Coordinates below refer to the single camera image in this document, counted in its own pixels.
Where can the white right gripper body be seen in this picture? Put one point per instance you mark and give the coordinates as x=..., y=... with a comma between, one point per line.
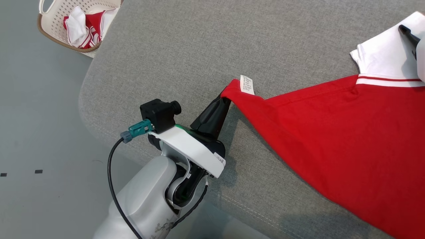
x=422, y=59

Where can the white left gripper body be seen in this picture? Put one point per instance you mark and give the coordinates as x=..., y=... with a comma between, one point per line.
x=186, y=142

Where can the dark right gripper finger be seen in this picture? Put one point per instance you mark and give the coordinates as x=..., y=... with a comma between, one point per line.
x=410, y=36

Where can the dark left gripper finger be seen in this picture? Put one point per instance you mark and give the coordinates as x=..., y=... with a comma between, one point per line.
x=217, y=122
x=207, y=114

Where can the red shirt with white sleeves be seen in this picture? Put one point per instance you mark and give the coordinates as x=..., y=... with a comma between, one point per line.
x=348, y=139

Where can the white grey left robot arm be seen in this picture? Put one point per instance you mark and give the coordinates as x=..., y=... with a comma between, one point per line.
x=142, y=199

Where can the red white striped garment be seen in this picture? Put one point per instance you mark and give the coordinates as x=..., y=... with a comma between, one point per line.
x=94, y=25

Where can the white cloth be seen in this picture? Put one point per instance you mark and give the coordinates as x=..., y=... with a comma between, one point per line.
x=75, y=26

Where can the cream perforated laundry basket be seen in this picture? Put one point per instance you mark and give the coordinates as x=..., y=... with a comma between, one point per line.
x=59, y=13

